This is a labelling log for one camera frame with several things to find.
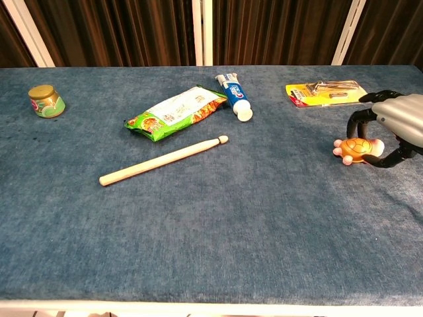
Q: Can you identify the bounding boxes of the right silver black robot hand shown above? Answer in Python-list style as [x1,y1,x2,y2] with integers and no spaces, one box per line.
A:
[346,90,423,170]

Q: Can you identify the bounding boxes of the orange toy turtle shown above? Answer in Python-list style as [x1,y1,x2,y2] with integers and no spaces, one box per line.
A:
[332,137,385,165]

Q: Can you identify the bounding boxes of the razor in yellow blister pack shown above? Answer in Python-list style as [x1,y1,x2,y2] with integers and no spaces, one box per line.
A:
[285,80,375,110]

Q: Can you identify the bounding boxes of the blue white toothpaste tube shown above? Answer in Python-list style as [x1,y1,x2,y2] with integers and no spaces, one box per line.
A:
[215,73,254,123]

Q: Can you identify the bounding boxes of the blue fabric table cover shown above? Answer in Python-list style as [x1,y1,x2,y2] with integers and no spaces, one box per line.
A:
[0,65,423,306]

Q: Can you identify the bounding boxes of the green snack bag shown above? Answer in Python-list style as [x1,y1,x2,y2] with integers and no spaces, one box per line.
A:
[124,85,228,143]

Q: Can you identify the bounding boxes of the wooden drumstick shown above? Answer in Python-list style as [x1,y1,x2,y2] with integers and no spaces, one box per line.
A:
[98,135,229,188]

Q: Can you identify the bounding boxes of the dark brown pleated curtain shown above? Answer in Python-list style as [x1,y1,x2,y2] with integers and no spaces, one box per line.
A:
[0,0,423,68]

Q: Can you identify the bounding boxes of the small jar with gold lid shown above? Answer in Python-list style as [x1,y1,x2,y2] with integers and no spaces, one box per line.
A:
[28,85,66,119]

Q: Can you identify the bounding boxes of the white slotted frame post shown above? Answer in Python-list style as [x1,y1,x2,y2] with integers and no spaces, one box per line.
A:
[331,0,367,66]

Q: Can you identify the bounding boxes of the white vertical frame post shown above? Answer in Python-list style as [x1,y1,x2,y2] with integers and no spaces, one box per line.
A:
[192,0,214,67]

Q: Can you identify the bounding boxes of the white slanted frame post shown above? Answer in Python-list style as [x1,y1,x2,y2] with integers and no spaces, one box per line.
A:
[2,0,56,68]

